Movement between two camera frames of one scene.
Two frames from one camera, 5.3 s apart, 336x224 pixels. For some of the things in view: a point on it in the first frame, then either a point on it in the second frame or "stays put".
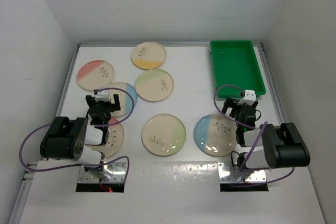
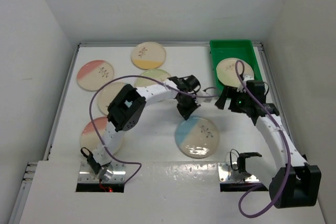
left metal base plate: [112, 172] stays put
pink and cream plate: [95, 74] stays put
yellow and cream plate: [148, 55] stays put
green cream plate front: [164, 135] -> [226, 70]
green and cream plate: [154, 85] stays put
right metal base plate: [228, 174] stays put
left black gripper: [91, 99] -> [185, 112]
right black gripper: [226, 107] -> [226, 92]
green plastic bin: [235, 64] stays put
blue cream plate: [215, 135] -> [197, 137]
